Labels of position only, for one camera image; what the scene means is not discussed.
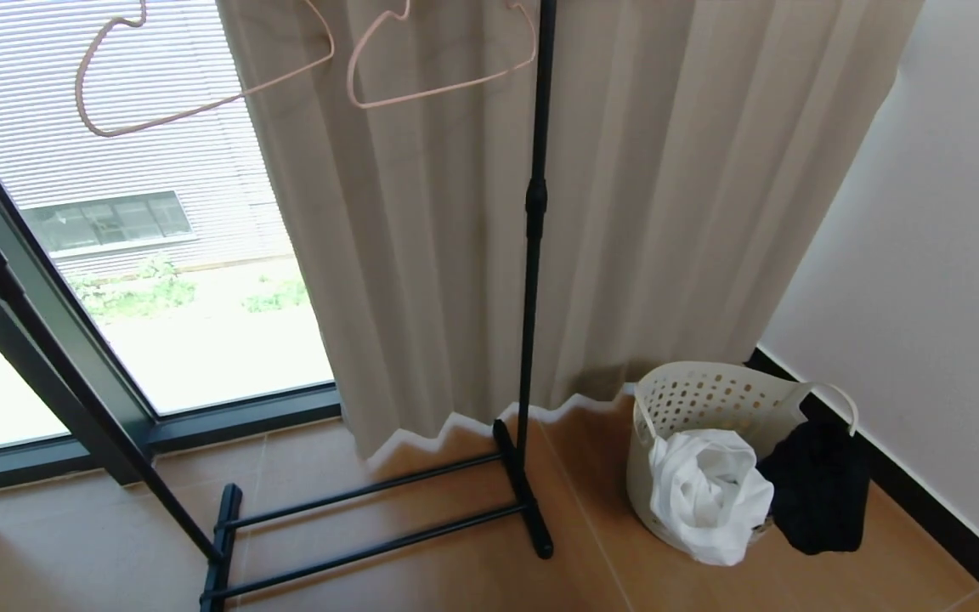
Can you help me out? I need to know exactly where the beige curtain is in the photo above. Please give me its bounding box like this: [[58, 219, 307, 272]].
[[216, 0, 925, 462]]

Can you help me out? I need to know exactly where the black clothes rack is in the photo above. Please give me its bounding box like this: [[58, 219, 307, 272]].
[[0, 0, 558, 612]]

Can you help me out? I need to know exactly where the white laundry basket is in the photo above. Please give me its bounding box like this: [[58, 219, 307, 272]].
[[625, 361, 861, 547]]

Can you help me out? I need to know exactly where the window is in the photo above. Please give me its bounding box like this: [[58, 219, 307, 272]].
[[0, 0, 342, 496]]

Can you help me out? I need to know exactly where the pink clothes hanger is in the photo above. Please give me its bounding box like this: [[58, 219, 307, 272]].
[[347, 0, 538, 110], [75, 0, 337, 139]]

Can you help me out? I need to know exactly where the white printed t-shirt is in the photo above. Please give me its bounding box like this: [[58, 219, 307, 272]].
[[648, 428, 776, 568]]

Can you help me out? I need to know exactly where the black garment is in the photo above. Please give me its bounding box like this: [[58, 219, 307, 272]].
[[756, 418, 874, 557]]

